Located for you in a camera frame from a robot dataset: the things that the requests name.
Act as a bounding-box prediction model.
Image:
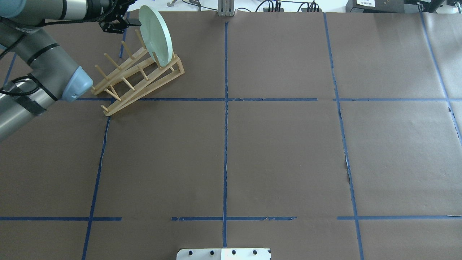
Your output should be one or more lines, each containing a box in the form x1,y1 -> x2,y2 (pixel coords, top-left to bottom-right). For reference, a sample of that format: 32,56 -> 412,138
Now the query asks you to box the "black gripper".
99,0 -> 141,34

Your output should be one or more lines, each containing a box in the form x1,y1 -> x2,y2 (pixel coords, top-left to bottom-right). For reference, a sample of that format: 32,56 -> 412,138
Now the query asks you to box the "pale green round plate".
138,5 -> 173,67

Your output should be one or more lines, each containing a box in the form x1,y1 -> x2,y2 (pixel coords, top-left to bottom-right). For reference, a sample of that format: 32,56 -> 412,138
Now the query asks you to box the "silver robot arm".
0,0 -> 141,140

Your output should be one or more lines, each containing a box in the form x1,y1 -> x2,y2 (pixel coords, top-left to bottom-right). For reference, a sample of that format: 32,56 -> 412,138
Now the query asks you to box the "wooden dish rack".
90,30 -> 185,117

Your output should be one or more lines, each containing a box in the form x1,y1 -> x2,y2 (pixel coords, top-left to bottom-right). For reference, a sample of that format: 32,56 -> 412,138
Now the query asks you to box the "blue tape strip crosswise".
333,98 -> 462,102
74,97 -> 318,102

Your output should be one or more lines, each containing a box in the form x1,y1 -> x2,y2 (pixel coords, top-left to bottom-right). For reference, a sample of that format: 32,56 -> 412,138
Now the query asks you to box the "blue tape strip lengthwise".
81,11 -> 130,260
322,13 -> 365,260

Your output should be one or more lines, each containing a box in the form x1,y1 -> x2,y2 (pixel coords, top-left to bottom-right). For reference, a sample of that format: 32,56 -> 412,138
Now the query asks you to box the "black electronics box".
345,0 -> 420,14

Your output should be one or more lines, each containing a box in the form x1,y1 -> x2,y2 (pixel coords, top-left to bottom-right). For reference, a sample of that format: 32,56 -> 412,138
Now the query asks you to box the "blue tape strip crosswise right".
333,98 -> 462,102

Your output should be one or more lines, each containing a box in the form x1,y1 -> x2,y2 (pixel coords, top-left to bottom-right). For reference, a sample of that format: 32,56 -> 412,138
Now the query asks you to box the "blue tape strip lengthwise right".
322,13 -> 365,260

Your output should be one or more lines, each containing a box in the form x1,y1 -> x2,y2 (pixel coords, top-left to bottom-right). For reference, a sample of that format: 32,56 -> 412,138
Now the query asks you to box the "grey metal bracket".
217,0 -> 235,17

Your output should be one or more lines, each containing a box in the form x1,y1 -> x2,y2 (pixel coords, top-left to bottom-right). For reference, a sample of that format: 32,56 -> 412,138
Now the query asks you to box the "black cable bundle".
255,0 -> 322,13

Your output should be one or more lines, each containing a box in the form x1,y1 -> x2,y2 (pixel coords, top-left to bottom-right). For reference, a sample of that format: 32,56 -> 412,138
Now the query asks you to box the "white metal mount plate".
176,247 -> 272,260

